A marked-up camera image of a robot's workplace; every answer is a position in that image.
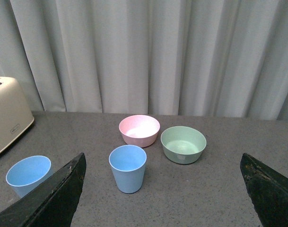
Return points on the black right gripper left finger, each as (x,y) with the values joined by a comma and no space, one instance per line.
(53,203)

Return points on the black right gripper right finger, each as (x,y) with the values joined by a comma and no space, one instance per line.
(268,190)

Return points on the light blue plastic cup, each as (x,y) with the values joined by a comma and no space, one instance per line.
(128,163)

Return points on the cream toaster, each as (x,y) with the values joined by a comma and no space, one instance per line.
(15,114)

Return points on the green plastic bowl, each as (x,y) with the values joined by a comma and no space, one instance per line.
(182,144)

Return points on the pink plastic bowl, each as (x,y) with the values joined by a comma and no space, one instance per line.
(139,130)

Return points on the white pleated curtain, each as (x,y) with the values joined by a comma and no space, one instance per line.
(223,58)

